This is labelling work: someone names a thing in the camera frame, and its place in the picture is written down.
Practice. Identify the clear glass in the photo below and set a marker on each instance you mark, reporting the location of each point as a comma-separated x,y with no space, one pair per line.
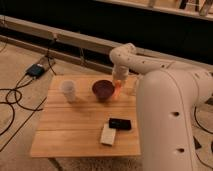
134,87

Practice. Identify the white rectangular block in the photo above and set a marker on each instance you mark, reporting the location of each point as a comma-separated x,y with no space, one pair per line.
108,135

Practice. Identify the wooden table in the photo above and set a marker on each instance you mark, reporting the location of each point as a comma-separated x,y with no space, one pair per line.
73,129

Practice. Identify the dark maroon ceramic bowl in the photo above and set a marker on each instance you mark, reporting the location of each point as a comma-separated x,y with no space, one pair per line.
103,89

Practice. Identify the black rectangular box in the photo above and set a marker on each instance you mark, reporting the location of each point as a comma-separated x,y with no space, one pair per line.
121,124

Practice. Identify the orange pepper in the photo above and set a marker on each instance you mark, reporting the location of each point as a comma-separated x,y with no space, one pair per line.
118,87

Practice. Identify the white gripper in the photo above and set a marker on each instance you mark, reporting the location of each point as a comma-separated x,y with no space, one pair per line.
119,73

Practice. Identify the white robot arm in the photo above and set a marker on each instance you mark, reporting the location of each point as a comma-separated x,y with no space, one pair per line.
166,94

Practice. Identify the black power adapter box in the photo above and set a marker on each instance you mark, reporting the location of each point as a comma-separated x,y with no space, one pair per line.
35,71

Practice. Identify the black power brick right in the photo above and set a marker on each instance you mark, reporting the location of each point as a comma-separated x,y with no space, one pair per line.
197,144

